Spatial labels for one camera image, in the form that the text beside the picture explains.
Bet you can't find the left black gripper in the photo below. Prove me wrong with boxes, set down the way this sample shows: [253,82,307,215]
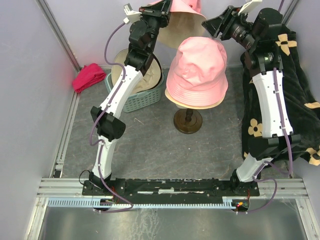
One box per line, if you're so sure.
[139,0,174,53]

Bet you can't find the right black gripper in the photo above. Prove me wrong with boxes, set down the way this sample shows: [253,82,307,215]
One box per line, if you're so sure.
[201,5,259,50]

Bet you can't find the pink beige bucket hat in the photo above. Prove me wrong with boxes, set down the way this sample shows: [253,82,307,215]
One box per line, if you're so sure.
[157,0,206,49]
[166,36,228,105]

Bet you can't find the peach bucket hat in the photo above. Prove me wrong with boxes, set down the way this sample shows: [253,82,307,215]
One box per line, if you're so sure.
[164,89,225,110]

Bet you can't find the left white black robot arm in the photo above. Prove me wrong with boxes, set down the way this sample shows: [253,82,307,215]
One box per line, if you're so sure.
[88,0,172,195]

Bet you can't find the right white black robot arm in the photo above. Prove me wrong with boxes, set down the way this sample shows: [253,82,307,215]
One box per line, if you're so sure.
[201,4,301,196]

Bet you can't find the beige hat in basket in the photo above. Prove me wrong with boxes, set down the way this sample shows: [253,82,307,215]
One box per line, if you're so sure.
[111,49,162,95]

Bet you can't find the teal plastic basket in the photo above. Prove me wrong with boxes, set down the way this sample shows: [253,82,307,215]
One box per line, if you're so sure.
[100,68,165,117]

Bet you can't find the red cloth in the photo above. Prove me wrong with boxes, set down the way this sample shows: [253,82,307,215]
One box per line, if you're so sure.
[72,63,106,93]

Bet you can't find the dark wooden hat stand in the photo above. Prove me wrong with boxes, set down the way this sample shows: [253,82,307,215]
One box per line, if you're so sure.
[173,108,203,134]

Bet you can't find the black floral blanket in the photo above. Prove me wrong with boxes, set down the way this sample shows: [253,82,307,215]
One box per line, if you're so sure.
[241,26,320,166]

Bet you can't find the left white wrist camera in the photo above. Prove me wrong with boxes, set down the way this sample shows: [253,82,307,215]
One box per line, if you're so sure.
[123,3,141,25]

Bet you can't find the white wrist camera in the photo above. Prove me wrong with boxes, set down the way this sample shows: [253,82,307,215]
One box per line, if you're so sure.
[123,3,141,25]
[238,0,263,16]

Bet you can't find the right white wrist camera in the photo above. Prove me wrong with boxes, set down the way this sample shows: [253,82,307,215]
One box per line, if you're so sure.
[238,0,263,16]

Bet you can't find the right aluminium frame post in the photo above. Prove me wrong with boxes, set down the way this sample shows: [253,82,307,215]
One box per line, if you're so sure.
[278,0,301,25]

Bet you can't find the aluminium frame post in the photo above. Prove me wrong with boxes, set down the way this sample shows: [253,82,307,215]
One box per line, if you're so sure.
[278,0,301,25]
[35,0,82,72]

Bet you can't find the left aluminium frame post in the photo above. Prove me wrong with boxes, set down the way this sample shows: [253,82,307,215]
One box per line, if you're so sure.
[35,0,82,72]

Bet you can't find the light blue cable duct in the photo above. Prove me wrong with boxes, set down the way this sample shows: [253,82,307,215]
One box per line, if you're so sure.
[47,197,236,210]

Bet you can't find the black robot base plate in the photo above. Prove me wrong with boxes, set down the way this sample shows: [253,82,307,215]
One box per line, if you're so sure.
[82,178,260,204]

